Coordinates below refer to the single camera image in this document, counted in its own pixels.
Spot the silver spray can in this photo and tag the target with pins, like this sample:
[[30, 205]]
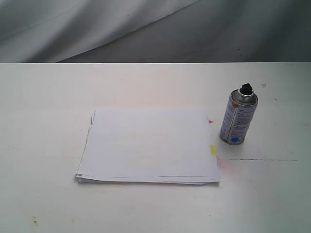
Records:
[[240, 110]]

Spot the white paper stack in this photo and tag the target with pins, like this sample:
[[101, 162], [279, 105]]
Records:
[[149, 146]]

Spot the grey backdrop cloth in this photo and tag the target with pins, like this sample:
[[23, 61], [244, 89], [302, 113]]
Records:
[[154, 31]]

